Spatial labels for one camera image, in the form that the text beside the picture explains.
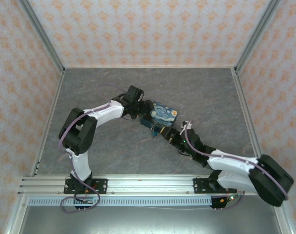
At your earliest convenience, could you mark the starry night painted box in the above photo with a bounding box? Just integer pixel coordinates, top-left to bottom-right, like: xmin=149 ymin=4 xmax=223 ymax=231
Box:
xmin=139 ymin=99 xmax=179 ymax=131

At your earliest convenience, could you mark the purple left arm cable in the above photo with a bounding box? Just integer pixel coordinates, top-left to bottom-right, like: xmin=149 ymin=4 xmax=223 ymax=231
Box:
xmin=59 ymin=83 xmax=129 ymax=215

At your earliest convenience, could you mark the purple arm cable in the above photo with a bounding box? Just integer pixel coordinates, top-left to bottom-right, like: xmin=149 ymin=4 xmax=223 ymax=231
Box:
xmin=183 ymin=118 xmax=290 ymax=201
xmin=59 ymin=83 xmax=129 ymax=215

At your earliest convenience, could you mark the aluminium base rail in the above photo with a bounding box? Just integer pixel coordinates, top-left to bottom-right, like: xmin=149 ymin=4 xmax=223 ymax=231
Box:
xmin=18 ymin=177 xmax=236 ymax=196

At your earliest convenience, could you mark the aluminium table side rail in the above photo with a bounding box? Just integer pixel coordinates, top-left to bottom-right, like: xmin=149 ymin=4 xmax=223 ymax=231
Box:
xmin=232 ymin=69 xmax=264 ymax=158
xmin=30 ymin=69 xmax=66 ymax=177

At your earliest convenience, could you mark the grey slotted cable duct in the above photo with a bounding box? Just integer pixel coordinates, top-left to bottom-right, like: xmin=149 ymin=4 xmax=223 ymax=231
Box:
xmin=27 ymin=196 xmax=228 ymax=208

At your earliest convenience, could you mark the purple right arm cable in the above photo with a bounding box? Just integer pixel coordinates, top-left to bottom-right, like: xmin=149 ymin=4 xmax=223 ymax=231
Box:
xmin=183 ymin=118 xmax=290 ymax=201

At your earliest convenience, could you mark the aluminium frame corner post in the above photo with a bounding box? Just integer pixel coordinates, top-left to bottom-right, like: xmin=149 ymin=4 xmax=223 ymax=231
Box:
xmin=234 ymin=0 xmax=281 ymax=74
xmin=20 ymin=0 xmax=66 ymax=74

